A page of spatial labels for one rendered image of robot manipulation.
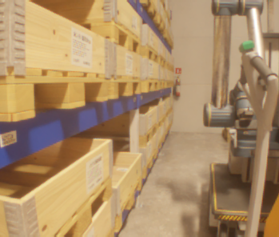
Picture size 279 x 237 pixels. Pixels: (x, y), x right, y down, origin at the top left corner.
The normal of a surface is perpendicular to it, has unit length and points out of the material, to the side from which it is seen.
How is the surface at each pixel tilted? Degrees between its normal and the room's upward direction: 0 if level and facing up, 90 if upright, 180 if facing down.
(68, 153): 90
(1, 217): 90
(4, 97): 90
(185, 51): 90
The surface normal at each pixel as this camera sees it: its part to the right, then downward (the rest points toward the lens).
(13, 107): 0.55, 0.12
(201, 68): -0.21, 0.14
